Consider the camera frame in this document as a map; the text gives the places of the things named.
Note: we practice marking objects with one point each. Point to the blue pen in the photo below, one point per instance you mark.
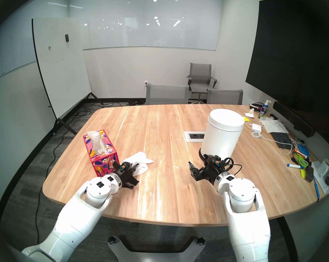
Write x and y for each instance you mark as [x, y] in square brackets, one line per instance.
[316, 189]

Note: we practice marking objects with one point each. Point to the white table power outlet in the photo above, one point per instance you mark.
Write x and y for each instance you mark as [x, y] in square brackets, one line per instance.
[193, 136]

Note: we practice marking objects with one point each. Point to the white pedal trash bin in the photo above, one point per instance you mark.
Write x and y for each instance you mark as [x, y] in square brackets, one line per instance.
[221, 136]

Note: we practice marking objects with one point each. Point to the white paper sheet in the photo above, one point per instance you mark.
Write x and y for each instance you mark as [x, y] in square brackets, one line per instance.
[321, 183]

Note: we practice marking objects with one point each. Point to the black table leg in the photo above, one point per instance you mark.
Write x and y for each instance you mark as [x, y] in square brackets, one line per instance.
[286, 237]

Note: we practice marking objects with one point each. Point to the red floral tissue box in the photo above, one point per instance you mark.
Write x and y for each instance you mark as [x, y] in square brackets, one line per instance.
[104, 161]

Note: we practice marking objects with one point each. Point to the red black marker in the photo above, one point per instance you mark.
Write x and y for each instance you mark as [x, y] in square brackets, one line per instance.
[255, 106]

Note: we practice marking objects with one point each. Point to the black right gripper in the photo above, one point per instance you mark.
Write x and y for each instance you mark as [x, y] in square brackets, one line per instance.
[212, 170]

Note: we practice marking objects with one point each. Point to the side wall glass board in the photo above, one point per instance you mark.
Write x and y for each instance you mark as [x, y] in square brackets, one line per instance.
[11, 45]

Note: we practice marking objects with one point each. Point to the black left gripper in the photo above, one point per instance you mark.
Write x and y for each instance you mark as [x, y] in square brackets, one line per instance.
[124, 175]

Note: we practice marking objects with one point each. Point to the rolling whiteboard with black stand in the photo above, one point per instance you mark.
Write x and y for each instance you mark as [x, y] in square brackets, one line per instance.
[60, 67]

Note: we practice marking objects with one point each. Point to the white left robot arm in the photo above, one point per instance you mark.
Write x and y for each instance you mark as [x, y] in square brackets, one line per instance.
[79, 217]

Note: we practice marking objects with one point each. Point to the grey office chair with armrests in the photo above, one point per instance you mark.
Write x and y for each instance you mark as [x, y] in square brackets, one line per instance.
[200, 74]

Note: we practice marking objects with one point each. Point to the blue flat object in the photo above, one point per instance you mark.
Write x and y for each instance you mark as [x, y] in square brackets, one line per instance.
[304, 150]

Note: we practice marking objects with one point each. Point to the flat white paper towel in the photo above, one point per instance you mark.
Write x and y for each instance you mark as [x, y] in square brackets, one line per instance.
[273, 125]

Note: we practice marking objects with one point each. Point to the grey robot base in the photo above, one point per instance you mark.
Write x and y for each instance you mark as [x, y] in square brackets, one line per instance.
[153, 254]

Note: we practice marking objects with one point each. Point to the black keyboard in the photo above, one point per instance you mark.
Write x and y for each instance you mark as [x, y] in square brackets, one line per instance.
[281, 140]

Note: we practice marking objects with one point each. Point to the yellow sticky note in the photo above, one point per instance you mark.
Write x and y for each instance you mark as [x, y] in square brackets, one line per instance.
[246, 118]

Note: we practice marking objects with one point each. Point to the small black box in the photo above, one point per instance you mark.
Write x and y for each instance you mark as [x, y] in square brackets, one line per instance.
[309, 173]

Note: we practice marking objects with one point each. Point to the wide glass wall board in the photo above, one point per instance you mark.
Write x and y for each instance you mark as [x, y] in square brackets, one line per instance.
[153, 32]

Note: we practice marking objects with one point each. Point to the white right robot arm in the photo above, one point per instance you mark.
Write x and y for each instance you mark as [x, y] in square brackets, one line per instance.
[243, 193]

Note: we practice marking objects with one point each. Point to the grey mesh chair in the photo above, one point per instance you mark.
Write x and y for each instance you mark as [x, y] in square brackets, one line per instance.
[167, 95]

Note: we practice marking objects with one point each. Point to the white power charger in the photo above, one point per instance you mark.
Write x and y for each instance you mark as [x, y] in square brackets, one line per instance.
[256, 127]

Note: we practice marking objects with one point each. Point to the large black wall screen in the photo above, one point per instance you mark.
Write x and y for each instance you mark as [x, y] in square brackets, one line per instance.
[290, 59]

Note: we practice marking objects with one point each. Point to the small crumpled white tissue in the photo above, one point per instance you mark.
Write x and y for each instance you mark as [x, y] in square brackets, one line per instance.
[250, 113]

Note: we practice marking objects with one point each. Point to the whiteboard cleaner spray bottle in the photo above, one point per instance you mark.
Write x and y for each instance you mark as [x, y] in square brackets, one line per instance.
[264, 110]

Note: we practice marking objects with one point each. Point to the blue white marker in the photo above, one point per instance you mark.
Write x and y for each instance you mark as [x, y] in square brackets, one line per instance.
[295, 166]

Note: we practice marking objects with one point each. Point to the white cup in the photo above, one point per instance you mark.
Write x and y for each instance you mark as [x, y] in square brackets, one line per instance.
[324, 167]

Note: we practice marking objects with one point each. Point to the black video bar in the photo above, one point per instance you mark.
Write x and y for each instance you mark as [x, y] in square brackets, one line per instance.
[292, 118]

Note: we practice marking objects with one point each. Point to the white tissue in box slot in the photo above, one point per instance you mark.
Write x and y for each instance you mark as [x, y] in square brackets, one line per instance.
[96, 142]

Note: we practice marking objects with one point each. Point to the grey fabric chair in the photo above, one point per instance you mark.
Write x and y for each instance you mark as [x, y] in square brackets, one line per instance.
[224, 97]

